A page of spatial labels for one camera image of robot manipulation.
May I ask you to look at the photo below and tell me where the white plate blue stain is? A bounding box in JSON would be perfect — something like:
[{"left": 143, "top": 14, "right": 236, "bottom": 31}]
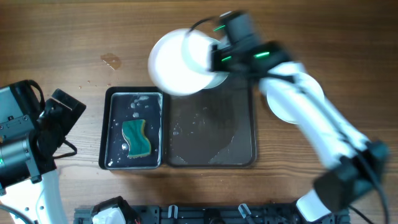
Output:
[{"left": 148, "top": 28, "right": 228, "bottom": 96}]

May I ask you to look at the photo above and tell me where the green yellow sponge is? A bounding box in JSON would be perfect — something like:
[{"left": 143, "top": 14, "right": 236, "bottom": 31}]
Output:
[{"left": 122, "top": 119, "right": 151, "bottom": 158}]

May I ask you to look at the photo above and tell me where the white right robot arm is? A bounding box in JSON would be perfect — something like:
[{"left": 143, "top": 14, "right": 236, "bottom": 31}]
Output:
[{"left": 210, "top": 41, "right": 390, "bottom": 223}]

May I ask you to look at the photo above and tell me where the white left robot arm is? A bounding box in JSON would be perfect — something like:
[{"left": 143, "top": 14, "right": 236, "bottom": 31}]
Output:
[{"left": 1, "top": 89, "right": 86, "bottom": 223}]

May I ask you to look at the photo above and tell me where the black water basin tray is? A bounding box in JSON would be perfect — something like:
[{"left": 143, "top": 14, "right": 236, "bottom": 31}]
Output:
[{"left": 98, "top": 86, "right": 164, "bottom": 170}]

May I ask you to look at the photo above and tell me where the brown serving tray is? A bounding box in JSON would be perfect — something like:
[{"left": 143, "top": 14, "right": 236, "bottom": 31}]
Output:
[{"left": 162, "top": 77, "right": 257, "bottom": 169}]

